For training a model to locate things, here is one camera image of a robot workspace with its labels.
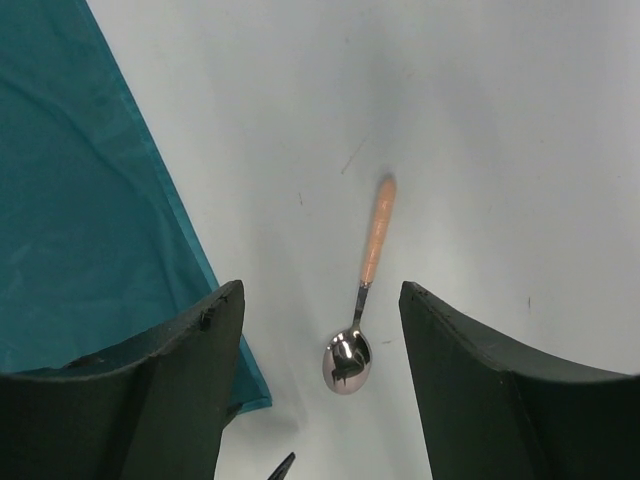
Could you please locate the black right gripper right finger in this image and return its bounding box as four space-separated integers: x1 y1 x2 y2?
399 282 639 479

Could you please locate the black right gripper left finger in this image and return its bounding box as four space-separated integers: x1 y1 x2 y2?
1 280 245 479

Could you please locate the teal satin napkin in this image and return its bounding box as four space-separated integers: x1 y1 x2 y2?
0 0 274 416

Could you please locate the wooden handled metal spoon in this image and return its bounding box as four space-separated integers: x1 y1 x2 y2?
322 175 397 395

